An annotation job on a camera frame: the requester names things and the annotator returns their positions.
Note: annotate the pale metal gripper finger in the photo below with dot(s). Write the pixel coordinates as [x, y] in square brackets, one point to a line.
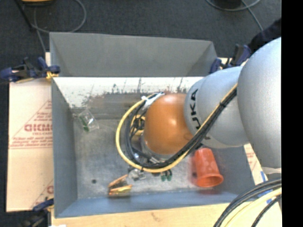
[136, 174]

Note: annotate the grey metal bin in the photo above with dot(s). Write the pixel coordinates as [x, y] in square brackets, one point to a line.
[99, 155]

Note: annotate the orange-red plastic cup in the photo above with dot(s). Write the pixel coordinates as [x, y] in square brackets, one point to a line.
[206, 168]

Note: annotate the clear packet with green pieces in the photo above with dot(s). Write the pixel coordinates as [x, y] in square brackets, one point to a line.
[87, 120]

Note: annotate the brown cardboard board red print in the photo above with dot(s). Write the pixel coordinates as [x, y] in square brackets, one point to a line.
[28, 150]

